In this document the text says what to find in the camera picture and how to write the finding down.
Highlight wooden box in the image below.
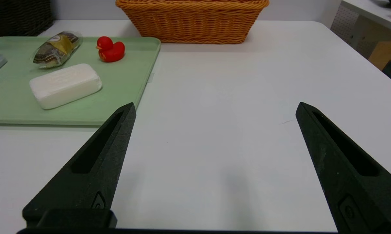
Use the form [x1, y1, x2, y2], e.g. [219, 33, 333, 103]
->
[368, 41, 391, 70]

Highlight orange wicker basket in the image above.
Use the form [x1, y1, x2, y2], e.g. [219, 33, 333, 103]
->
[115, 0, 269, 44]

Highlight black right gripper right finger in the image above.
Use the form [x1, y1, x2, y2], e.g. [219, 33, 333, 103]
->
[295, 102, 391, 233]

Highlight wrapped chocolate balls pack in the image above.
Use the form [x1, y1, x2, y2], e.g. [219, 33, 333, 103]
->
[32, 31, 83, 69]

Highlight red rubber duck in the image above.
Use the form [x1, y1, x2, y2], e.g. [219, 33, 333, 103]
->
[96, 36, 125, 63]

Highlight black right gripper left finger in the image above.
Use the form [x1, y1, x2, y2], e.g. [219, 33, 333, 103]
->
[22, 103, 137, 228]

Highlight light green plastic tray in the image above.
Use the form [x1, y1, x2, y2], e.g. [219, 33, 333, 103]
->
[0, 36, 161, 126]

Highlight dark brown wicker basket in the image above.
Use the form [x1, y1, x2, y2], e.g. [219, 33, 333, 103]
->
[0, 0, 54, 39]

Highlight white side table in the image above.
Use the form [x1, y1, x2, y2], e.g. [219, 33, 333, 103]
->
[330, 0, 391, 60]

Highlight white soap bar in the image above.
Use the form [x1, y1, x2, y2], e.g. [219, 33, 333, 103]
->
[29, 63, 102, 110]

